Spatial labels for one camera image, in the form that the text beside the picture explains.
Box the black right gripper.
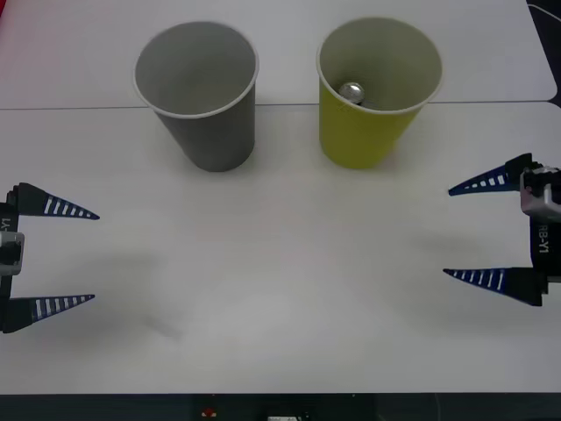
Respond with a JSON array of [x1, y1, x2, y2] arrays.
[[442, 153, 561, 307]]

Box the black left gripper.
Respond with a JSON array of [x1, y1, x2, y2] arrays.
[[0, 182, 101, 334]]

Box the yellow-green plastic bin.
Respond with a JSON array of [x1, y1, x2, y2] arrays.
[[316, 16, 444, 170]]

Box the grey plastic bin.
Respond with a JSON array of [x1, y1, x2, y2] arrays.
[[132, 20, 260, 173]]

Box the white cable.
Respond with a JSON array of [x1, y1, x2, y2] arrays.
[[528, 3, 561, 21]]

